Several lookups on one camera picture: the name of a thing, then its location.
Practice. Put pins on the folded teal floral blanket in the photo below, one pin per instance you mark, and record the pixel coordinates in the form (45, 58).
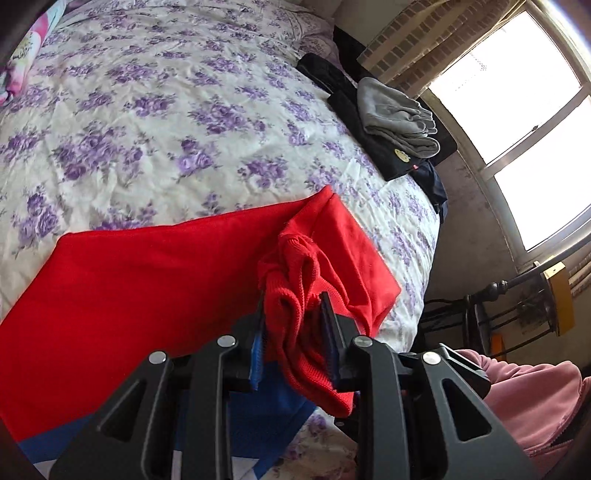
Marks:
(18, 60)

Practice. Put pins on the person's pink garment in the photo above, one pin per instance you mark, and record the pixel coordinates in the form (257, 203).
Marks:
(526, 406)

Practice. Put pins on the grey folded garment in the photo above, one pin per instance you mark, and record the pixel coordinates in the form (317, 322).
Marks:
(397, 115)

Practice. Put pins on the window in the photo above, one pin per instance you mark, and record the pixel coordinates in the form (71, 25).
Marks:
(531, 115)

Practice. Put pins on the red pants with striped sides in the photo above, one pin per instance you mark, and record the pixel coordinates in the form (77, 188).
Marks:
(138, 277)

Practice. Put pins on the yellow box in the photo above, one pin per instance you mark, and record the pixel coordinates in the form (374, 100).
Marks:
(559, 295)

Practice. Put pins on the lilac embroidered pillow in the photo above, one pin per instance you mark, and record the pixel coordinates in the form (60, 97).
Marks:
(314, 34)

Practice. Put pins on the beige checked curtain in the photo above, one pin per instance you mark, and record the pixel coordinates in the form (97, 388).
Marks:
(415, 41)

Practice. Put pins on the black metal bed frame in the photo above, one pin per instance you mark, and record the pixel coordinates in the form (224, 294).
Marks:
(480, 304)

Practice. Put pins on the navy garment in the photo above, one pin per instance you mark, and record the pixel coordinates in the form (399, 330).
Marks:
(434, 189)

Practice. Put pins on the purple floral bedspread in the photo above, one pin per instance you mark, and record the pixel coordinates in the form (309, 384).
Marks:
(184, 115)

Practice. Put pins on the black garment with yellow badge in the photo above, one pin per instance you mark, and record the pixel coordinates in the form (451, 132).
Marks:
(401, 161)

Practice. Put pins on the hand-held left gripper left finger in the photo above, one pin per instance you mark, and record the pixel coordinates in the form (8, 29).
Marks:
(256, 364)

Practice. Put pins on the black plush garment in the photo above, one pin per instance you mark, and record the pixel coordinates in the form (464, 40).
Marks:
(328, 74)

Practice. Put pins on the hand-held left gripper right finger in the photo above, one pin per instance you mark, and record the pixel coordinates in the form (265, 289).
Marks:
(330, 341)

